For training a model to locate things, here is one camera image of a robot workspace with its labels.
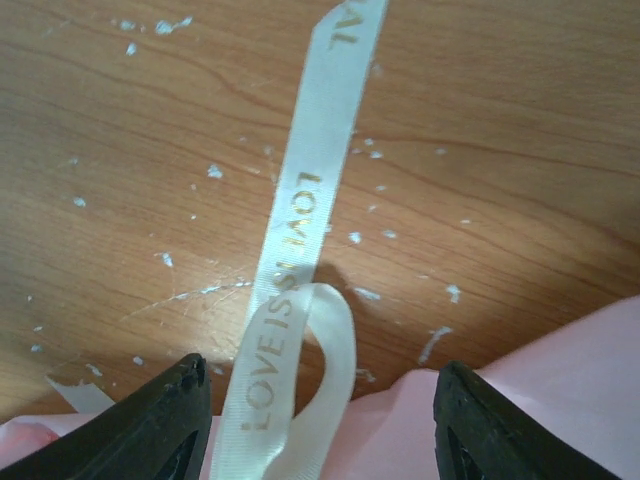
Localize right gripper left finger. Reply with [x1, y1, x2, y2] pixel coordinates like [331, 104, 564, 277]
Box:
[1, 353, 212, 479]

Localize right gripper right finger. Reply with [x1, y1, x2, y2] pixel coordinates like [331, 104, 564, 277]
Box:
[433, 361, 617, 480]

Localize pink bouquet wrapping paper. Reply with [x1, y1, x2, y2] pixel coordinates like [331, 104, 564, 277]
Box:
[1, 298, 639, 479]

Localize cream printed ribbon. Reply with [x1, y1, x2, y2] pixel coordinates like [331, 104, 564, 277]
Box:
[203, 1, 387, 479]

